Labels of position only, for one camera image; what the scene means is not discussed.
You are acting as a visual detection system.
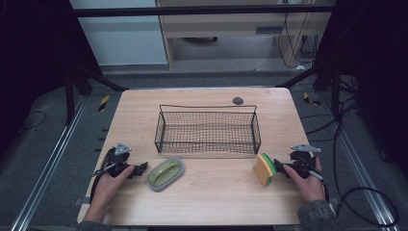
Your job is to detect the grey tape patch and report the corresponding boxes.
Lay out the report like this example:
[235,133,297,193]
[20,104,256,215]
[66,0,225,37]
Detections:
[73,196,91,207]

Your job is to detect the aluminium floor rail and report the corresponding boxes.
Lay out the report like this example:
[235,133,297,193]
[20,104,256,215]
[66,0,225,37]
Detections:
[9,95,90,231]
[319,92,402,231]

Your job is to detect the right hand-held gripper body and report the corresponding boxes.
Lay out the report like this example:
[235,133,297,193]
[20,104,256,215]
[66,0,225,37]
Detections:
[288,143,323,181]

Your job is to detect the looped black floor cable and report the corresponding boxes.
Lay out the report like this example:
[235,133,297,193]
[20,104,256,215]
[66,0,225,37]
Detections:
[331,105,400,227]

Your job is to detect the black metal stand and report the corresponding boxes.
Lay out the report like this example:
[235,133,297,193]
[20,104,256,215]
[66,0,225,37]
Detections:
[276,59,344,117]
[62,61,129,127]

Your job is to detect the person's left hand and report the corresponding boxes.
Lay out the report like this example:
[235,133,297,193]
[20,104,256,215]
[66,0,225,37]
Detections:
[90,164,136,210]

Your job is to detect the black desk cables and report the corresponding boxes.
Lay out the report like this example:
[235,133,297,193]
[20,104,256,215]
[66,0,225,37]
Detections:
[276,13,321,70]

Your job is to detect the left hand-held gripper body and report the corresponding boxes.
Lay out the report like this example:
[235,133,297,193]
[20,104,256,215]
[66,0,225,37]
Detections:
[92,141,136,179]

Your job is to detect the hand-held gripper cable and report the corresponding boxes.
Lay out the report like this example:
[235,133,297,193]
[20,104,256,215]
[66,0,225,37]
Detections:
[89,150,113,205]
[307,156,331,205]

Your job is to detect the white cabinet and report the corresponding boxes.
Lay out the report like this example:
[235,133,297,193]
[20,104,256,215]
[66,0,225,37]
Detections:
[68,0,168,66]

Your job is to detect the right hand-held gripper cable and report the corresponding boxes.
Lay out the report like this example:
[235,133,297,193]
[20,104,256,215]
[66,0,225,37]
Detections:
[307,156,331,205]

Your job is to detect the person's right hand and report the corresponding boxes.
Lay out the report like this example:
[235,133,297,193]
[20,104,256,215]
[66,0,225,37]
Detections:
[282,156,327,204]

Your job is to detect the yellow green sponge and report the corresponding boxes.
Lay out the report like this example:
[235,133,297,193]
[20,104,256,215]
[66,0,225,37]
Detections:
[252,152,278,188]

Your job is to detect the black curtain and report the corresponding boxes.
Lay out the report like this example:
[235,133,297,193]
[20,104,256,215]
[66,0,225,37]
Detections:
[0,0,104,157]
[316,0,408,179]

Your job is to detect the thin black floor cable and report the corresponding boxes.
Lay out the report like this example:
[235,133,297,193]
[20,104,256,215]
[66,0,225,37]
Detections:
[18,110,48,132]

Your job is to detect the light wooden desk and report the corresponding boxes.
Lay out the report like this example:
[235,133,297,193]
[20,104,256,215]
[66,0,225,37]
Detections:
[156,0,338,70]

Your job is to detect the black horizontal frame bar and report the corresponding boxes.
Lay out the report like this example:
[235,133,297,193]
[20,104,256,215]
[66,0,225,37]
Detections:
[68,4,338,18]

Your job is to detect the green grey soap dish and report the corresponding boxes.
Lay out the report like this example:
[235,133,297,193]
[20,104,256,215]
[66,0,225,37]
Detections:
[146,156,187,193]

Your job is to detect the yellow black tape strip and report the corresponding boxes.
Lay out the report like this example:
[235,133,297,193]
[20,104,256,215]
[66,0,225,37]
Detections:
[302,91,321,107]
[97,94,111,113]

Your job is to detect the black wire basket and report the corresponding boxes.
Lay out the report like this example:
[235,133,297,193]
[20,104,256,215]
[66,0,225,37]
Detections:
[154,104,262,155]

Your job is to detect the left hand-held gripper cable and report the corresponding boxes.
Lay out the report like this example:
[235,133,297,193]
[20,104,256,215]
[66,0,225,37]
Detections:
[89,150,113,205]

